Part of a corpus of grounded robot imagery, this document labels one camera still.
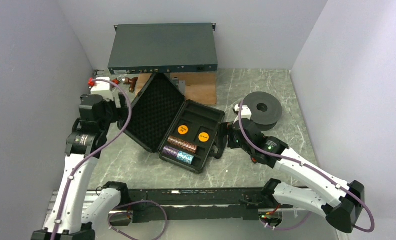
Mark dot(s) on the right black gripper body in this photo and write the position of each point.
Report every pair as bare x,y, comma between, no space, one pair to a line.
233,141

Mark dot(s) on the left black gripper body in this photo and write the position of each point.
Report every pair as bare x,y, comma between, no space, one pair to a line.
113,114

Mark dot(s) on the orange small blind button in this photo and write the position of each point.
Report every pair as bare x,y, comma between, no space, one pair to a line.
203,137

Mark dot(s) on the brown poker chip stack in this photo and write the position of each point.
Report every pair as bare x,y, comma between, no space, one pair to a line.
175,141
190,147

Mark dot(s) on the black foam-lined poker case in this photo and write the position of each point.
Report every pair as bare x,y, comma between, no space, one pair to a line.
153,121

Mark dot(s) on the orange big blind button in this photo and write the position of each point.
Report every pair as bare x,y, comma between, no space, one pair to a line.
182,129

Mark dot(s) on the light blue poker chip stack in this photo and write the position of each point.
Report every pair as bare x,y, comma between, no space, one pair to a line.
184,157

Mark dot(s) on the purple poker chip stack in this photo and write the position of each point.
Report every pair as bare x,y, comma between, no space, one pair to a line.
170,151

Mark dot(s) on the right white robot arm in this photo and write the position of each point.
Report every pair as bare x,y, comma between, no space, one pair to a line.
338,201

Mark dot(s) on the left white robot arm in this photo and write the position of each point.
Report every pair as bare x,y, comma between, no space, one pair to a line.
68,220

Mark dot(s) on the black filament spool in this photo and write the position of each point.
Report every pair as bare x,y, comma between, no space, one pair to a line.
265,110

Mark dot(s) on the wooden board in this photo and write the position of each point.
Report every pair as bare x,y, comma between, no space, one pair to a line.
200,87

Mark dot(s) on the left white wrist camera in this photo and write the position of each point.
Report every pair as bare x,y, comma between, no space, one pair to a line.
101,86

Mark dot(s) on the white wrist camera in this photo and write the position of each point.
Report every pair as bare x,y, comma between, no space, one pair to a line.
101,86
242,112

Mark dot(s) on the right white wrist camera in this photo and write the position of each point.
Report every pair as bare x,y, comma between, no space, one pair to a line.
242,112

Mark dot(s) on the brown wooden-handled brass tool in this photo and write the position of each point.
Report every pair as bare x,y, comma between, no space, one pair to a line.
131,82

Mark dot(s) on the grey metal bracket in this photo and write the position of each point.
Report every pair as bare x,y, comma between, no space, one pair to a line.
179,84

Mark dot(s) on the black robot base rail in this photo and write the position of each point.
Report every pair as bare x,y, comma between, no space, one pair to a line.
245,203

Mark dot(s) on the grey rack network switch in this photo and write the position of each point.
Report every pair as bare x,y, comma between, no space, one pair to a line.
163,48

